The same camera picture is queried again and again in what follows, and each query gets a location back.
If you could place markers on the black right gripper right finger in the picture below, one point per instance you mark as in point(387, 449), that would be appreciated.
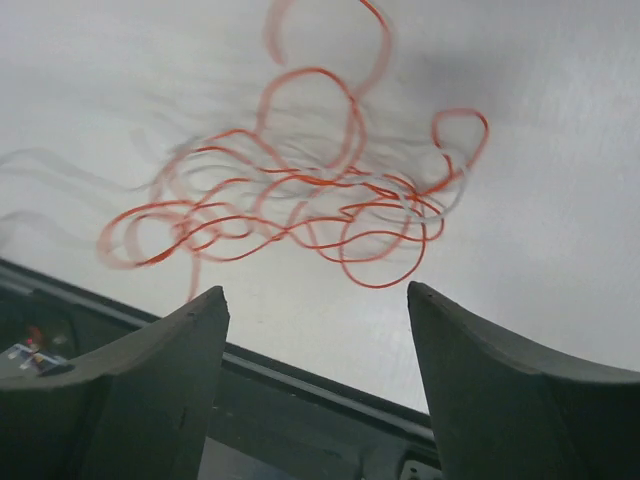
point(505, 407)

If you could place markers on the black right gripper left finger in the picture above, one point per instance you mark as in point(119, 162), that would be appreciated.
point(136, 408)

